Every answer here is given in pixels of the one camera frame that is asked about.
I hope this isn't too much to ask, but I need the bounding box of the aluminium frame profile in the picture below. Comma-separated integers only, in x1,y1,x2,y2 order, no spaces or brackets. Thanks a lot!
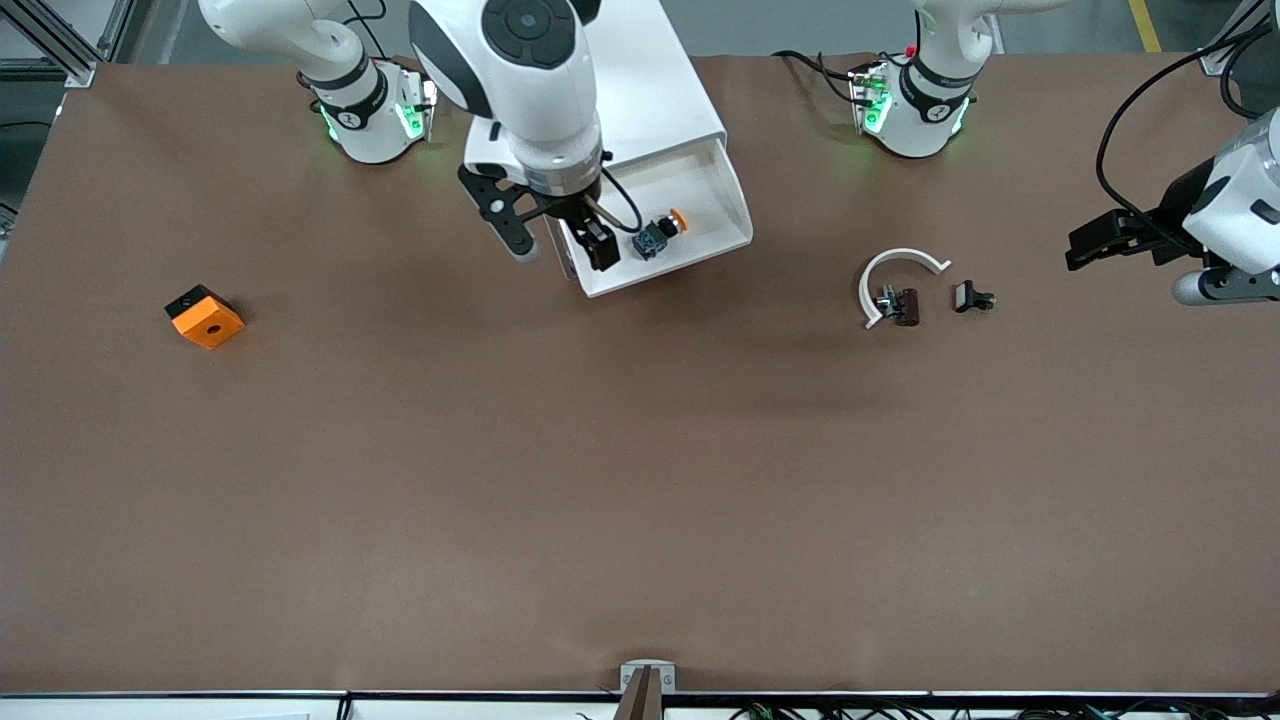
1200,0,1280,77
0,0,137,89

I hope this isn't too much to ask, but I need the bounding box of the black table edge rail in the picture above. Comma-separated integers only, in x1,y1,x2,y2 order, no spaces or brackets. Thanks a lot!
0,688,1280,701

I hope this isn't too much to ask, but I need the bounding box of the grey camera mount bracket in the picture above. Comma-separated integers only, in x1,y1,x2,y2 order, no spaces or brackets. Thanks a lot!
620,660,677,720

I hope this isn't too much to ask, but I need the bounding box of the orange push button switch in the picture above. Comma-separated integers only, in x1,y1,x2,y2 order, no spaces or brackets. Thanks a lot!
632,207,689,261

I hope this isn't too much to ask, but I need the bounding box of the white table edge panel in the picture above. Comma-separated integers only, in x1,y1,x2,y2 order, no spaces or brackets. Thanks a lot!
0,698,621,720

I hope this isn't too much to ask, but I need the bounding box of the tangled cables bundle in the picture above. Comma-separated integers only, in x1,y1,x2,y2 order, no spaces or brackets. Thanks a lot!
730,700,1280,720

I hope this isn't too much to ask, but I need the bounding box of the dark brown small component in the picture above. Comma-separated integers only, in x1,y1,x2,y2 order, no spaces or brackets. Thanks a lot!
875,285,923,328

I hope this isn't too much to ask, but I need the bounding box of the white curved plastic part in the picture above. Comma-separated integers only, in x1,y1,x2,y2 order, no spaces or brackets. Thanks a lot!
858,247,953,331

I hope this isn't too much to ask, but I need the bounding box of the brown table cover sheet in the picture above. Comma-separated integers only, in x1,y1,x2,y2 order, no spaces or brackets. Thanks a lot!
0,50,1280,696

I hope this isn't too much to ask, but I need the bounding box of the orange and black box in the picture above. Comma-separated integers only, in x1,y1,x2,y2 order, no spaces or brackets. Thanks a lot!
164,284,246,351

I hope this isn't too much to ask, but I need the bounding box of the black arm base cable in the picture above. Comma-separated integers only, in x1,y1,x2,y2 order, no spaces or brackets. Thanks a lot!
772,48,863,106

